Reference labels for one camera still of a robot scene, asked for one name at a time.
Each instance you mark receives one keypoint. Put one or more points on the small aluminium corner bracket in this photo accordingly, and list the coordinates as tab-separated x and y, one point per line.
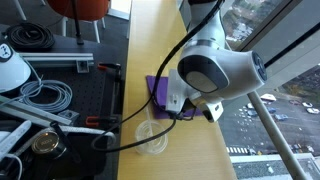
69	115

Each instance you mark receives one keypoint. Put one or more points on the grey curved band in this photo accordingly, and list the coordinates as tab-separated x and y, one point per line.
80	130

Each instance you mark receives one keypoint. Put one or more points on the white chair leg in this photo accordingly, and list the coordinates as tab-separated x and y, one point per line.
20	8

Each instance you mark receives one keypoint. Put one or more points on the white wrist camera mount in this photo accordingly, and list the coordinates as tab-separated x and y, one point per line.
174	90

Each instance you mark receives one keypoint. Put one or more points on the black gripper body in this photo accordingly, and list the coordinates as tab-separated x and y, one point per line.
188	106

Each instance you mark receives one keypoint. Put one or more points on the clear plastic cup with lid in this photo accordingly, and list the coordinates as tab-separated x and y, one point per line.
151	141

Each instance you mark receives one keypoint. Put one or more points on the clear drinking straw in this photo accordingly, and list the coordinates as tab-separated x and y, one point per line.
147	115

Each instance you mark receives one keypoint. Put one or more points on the black stand pole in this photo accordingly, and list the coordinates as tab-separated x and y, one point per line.
77	26

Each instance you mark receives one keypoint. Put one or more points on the long aluminium extrusion rail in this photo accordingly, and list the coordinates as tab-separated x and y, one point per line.
30	111

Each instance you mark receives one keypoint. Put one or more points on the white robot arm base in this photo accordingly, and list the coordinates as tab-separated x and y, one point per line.
11	71

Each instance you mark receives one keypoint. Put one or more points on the grey metal handrail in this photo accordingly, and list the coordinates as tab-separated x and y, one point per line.
276	136

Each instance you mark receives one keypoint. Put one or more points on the aluminium extrusion with corner bracket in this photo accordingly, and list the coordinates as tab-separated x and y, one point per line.
56	58

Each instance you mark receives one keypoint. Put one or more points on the round metal camera knob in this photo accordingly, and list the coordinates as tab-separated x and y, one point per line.
48	143

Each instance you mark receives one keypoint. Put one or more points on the orange chair with white legs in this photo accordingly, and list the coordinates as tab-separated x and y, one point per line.
80	8

